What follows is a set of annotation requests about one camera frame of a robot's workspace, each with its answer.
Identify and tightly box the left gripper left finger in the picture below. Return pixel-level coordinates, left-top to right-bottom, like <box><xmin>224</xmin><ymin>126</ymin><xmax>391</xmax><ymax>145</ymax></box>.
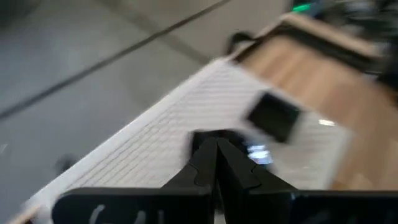
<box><xmin>52</xmin><ymin>136</ymin><xmax>218</xmax><ymax>224</ymax></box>

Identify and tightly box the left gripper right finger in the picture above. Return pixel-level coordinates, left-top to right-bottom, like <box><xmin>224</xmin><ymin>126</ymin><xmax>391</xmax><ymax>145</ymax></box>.
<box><xmin>217</xmin><ymin>137</ymin><xmax>398</xmax><ymax>224</ymax></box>

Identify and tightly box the black square mini plate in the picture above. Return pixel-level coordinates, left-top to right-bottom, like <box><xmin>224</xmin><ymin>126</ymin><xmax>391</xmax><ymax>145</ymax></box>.
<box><xmin>245</xmin><ymin>91</ymin><xmax>304</xmax><ymax>144</ymax></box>

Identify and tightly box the black leaf-shaped mini plate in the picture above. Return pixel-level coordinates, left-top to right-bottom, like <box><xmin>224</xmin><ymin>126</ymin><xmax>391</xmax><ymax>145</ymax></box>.
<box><xmin>189</xmin><ymin>129</ymin><xmax>276</xmax><ymax>167</ymax></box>

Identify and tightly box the white perforated metal shelf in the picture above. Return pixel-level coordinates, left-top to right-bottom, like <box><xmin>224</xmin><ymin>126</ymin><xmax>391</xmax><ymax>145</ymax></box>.
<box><xmin>18</xmin><ymin>57</ymin><xmax>354</xmax><ymax>224</ymax></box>

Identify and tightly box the black aluminium table frame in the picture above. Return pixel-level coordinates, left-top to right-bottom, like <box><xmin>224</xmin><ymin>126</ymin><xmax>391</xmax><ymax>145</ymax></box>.
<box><xmin>223</xmin><ymin>18</ymin><xmax>398</xmax><ymax>91</ymax></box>

